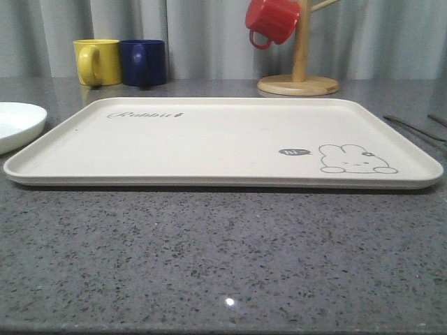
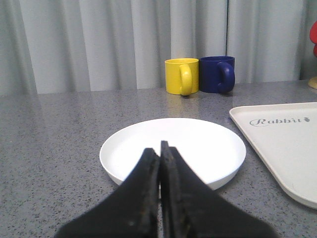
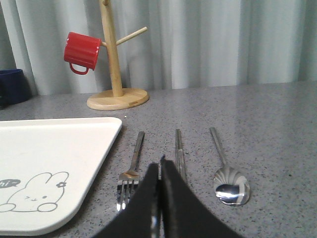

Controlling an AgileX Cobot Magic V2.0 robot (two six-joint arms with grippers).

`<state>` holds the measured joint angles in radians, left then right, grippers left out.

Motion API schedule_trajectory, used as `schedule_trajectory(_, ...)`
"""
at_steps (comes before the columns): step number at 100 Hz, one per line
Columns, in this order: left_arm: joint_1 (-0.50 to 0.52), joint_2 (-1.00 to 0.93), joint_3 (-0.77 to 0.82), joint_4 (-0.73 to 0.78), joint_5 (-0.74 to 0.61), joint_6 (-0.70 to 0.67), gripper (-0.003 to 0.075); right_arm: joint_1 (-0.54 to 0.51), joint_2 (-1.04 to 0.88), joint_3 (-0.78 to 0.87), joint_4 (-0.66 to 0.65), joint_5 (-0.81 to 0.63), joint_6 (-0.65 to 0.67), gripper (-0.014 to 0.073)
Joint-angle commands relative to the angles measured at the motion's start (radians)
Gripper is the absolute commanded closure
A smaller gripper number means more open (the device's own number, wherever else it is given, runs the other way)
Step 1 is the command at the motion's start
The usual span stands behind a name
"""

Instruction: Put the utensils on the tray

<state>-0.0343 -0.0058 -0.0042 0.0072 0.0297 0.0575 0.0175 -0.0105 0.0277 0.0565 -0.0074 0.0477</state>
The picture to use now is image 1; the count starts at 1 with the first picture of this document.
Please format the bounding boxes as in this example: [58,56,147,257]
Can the grey curtain backdrop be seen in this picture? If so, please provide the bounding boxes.
[1,1,446,80]

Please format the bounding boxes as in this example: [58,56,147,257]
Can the red mug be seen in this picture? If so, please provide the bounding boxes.
[245,0,300,50]

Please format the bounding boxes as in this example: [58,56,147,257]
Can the silver metal fork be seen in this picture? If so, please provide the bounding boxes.
[383,115,446,144]

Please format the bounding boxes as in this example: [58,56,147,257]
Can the cream rabbit serving tray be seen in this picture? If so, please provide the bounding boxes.
[3,98,444,189]

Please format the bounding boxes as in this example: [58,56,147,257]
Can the dark blue mug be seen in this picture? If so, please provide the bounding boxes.
[119,39,167,87]

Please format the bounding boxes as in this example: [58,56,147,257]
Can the yellow mug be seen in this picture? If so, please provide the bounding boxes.
[73,39,122,87]

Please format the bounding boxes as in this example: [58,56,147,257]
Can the white round plate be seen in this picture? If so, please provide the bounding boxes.
[1,102,47,154]

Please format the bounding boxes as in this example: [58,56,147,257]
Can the wooden mug tree stand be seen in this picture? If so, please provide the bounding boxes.
[257,0,339,96]

